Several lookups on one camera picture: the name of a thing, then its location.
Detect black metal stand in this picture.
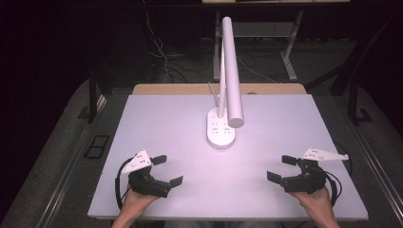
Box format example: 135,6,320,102
77,71,112,124
347,75,374,125

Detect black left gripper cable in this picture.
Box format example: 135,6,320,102
114,157,135,211

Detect grey metal table frame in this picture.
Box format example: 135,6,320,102
213,10,305,83

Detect person's right hand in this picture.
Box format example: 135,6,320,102
289,185,336,217

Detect white lamp cable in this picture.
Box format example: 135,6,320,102
207,82,221,109

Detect person's left hand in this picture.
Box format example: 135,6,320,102
119,185,160,220

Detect tangled floor cables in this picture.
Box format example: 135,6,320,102
141,0,279,85

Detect black floor frame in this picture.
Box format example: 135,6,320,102
83,134,111,160

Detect white desk lamp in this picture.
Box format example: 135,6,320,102
205,16,245,150

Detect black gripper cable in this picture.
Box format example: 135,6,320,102
322,142,354,207
114,157,135,211

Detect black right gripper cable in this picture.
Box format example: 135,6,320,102
322,142,354,207

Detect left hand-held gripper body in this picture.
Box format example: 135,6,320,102
121,149,172,199

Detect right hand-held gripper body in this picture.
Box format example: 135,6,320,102
280,146,350,195

